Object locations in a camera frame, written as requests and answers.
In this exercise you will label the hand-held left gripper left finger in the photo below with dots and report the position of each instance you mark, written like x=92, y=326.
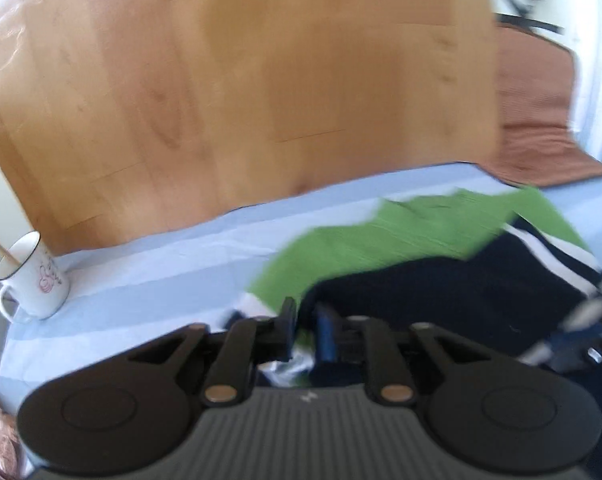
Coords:
x=284, y=330

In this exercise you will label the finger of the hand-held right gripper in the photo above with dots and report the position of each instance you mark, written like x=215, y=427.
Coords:
x=576, y=347

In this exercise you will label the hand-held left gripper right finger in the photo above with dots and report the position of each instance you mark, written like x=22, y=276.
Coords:
x=326, y=335

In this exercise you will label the green navy white striped sweater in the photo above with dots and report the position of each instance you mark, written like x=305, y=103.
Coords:
x=406, y=240

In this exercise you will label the light blue striped sheet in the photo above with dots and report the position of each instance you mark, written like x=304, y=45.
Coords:
x=156, y=270

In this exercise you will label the brown seat cushion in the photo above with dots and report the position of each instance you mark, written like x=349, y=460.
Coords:
x=533, y=110

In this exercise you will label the wooden laminate board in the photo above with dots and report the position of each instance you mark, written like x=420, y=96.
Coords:
x=231, y=85

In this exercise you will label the white enamel mug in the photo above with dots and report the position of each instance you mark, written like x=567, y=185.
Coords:
x=33, y=282

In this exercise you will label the wooden stick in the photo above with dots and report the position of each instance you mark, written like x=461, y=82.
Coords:
x=0, y=248

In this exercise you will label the white door frame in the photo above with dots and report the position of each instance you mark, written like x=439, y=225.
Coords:
x=598, y=95

